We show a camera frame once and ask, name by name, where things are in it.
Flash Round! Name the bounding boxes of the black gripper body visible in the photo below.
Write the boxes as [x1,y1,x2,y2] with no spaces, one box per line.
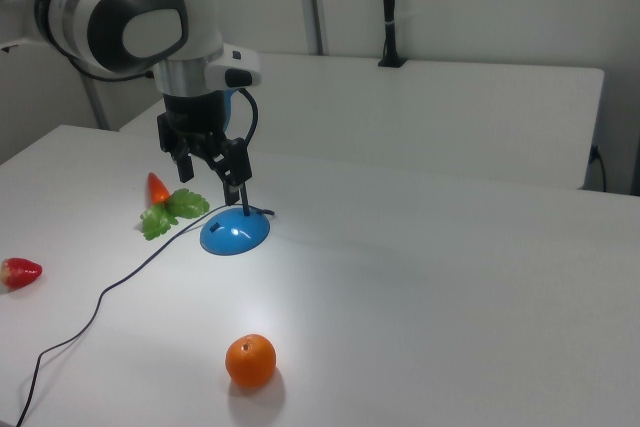
[162,89,230,147]

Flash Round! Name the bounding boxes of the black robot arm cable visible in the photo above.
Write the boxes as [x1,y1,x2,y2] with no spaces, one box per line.
[63,44,157,84]

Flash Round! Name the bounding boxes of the black lamp power cable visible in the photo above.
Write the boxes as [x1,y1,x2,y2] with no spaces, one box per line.
[14,204,236,427]

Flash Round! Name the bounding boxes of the black clamped camera pole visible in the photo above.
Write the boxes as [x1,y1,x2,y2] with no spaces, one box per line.
[376,0,407,69]

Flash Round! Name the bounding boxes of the red toy fruit piece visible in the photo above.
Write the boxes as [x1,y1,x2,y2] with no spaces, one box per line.
[0,257,44,291]

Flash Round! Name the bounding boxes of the orange toy carrot with leaves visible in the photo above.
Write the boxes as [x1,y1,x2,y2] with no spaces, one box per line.
[139,172,212,243]

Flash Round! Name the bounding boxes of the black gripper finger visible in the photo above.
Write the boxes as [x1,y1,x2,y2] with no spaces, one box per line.
[201,135,253,207]
[156,112,196,184]

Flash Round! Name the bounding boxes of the blue gooseneck desk lamp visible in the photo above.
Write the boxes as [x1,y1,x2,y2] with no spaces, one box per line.
[199,87,274,256]

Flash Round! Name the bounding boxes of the black wall socket cable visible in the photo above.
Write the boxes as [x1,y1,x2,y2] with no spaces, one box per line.
[590,144,608,194]

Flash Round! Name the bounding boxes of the orange toy mandarin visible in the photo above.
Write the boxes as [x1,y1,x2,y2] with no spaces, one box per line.
[224,333,278,389]

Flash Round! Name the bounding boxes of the white side table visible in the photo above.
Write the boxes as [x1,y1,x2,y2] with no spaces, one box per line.
[118,51,606,193]

